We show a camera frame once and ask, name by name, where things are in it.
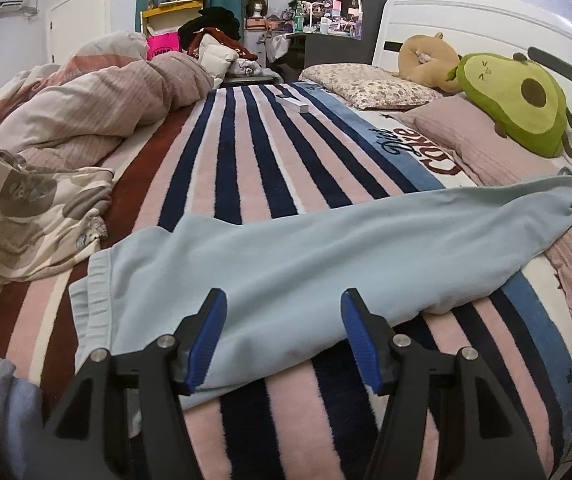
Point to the pink ribbed pillow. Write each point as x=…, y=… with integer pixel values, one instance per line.
x=456, y=130

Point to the pink shopping bag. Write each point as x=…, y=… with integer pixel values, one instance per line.
x=163, y=46

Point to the black clothing pile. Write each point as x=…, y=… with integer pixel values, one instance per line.
x=211, y=20

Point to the green bottle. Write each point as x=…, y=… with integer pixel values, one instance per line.
x=299, y=17

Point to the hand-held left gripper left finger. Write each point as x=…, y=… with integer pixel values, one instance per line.
x=208, y=341

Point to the white door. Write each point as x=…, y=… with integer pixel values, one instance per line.
x=78, y=20

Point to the dark grey desk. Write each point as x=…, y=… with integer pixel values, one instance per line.
x=336, y=47

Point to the person's grey blue clothing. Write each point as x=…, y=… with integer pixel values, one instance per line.
x=1, y=410

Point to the brown plush toy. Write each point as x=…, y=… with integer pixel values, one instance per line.
x=426, y=60

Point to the striped fleece blanket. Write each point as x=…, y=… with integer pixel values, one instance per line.
x=266, y=160

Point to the dark nightstand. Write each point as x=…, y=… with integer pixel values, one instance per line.
x=251, y=80

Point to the mannequin head with wig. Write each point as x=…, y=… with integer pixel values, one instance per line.
x=255, y=12

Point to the yellow shelf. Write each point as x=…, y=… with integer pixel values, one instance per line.
x=171, y=10

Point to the small white box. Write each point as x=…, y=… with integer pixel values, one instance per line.
x=293, y=103

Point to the light blue pants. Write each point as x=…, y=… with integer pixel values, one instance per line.
x=291, y=260

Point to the white bed headboard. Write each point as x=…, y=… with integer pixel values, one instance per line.
x=466, y=20

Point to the reddish brown garment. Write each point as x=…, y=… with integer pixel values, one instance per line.
x=243, y=52

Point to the green avocado plush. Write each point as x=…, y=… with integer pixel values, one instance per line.
x=511, y=95

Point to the white puffer jacket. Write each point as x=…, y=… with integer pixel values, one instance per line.
x=216, y=57

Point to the white air conditioner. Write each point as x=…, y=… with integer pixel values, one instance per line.
x=12, y=2

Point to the pink striped duvet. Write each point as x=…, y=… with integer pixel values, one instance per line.
x=91, y=100

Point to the beige cloth with grey circles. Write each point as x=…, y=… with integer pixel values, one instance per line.
x=26, y=210

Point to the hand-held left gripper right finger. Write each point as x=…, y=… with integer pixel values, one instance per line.
x=361, y=341

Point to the floral pillow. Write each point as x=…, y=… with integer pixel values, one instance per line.
x=366, y=85

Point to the white hanging cloth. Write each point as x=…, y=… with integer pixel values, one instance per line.
x=277, y=50

